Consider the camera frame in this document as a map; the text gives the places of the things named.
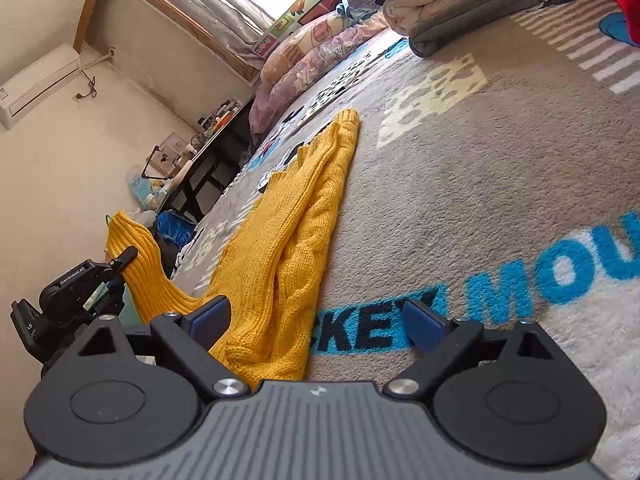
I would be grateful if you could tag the blue quilt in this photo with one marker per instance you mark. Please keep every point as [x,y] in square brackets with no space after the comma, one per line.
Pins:
[347,11]

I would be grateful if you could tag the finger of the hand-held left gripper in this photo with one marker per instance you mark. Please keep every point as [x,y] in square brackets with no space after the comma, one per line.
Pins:
[122,257]

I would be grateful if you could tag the yellow knit sweater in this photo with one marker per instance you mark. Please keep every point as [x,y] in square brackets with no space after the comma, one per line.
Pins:
[280,260]

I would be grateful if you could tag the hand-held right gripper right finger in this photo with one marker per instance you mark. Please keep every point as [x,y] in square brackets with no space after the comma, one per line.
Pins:
[425,325]

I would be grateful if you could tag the white air conditioner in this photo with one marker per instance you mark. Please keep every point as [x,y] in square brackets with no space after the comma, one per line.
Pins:
[37,85]

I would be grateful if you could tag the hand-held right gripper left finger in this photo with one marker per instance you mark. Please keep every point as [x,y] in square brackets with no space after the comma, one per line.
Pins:
[210,320]

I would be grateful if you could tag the grey curtain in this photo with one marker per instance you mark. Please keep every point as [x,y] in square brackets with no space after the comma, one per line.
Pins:
[210,5]

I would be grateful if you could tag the pink floral pillow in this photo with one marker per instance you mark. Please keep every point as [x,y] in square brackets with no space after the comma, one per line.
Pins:
[310,67]

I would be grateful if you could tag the thick grey folded blanket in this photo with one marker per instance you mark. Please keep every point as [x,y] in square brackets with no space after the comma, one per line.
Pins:
[480,25]

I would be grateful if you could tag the colourful alphabet foam mat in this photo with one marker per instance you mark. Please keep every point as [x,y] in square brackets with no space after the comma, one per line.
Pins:
[300,5]

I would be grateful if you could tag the black table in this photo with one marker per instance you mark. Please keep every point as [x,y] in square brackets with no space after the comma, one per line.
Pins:
[210,160]

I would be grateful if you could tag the blue plastic bag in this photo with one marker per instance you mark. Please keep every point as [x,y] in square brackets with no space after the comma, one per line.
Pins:
[175,227]

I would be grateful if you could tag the grey cartoon printed blanket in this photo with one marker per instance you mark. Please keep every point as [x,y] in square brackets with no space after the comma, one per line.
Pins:
[475,160]

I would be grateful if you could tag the orange patterned pillow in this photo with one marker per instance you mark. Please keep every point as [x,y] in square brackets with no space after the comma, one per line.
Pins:
[305,40]

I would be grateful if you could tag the picture frame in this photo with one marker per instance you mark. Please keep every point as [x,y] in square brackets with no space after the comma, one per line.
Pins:
[174,152]

